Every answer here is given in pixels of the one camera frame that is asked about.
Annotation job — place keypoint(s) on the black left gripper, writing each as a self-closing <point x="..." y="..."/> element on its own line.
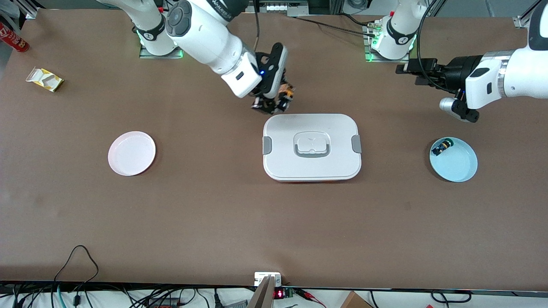
<point x="457" y="70"/>

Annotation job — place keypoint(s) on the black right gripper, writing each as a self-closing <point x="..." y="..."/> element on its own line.
<point x="266" y="104"/>

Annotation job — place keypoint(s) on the orange push-button switch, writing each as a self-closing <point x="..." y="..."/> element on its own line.
<point x="287" y="90"/>

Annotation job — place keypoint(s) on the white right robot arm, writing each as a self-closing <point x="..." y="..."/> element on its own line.
<point x="205" y="34"/>

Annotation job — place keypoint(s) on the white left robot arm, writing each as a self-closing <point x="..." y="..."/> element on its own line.
<point x="522" y="72"/>

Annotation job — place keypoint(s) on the white lunch box grey clips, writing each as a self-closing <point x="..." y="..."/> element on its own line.
<point x="312" y="167"/>

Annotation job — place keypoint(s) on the brown cardboard box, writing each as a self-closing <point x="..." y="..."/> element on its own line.
<point x="354" y="301"/>

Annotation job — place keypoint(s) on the light blue round plate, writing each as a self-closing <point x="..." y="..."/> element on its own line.
<point x="458" y="167"/>

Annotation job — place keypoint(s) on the pink round plate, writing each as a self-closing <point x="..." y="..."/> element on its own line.
<point x="132" y="153"/>

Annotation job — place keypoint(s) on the small white mounted device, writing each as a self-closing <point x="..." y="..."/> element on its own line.
<point x="261" y="277"/>

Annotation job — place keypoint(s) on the red LED display module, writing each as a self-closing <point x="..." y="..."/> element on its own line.
<point x="279" y="294"/>

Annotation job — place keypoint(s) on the aluminium profile bar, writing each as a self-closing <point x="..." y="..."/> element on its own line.
<point x="262" y="295"/>

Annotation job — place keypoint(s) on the yellow white carton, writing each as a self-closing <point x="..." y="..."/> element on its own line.
<point x="45" y="80"/>

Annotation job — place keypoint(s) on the red drink can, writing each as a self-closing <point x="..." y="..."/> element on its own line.
<point x="13" y="37"/>

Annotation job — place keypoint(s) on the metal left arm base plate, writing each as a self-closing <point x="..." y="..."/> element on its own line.
<point x="369" y="55"/>

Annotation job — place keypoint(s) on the aluminium frame rack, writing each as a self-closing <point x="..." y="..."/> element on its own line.
<point x="282" y="6"/>

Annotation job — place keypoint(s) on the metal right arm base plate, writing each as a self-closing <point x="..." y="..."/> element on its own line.
<point x="147" y="53"/>

